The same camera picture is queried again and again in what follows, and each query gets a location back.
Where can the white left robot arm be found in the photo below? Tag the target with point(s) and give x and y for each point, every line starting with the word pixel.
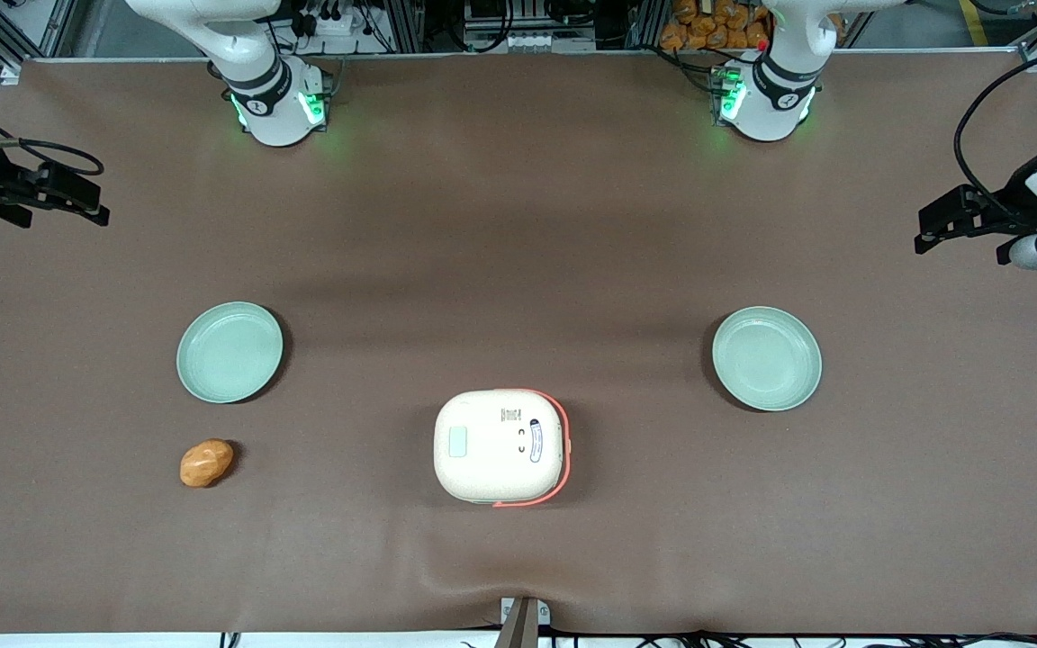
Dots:
pixel 770 108

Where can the brown table mat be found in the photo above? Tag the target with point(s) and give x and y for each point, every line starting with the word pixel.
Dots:
pixel 518 225

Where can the grey metal clamp bracket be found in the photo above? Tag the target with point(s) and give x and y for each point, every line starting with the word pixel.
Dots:
pixel 524 625

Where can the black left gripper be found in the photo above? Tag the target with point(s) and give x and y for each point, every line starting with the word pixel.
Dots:
pixel 1011 208

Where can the white power strip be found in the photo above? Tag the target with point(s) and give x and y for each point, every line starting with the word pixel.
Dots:
pixel 338 18

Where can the bag of orange bread rolls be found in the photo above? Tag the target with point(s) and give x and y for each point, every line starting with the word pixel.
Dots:
pixel 716 25

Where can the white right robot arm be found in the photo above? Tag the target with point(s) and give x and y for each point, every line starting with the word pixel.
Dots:
pixel 271 108

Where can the orange-brown bread roll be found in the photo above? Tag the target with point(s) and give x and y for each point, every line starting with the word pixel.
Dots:
pixel 206 463

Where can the pale green round plate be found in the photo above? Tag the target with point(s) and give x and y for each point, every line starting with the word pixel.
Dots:
pixel 767 358
pixel 230 353

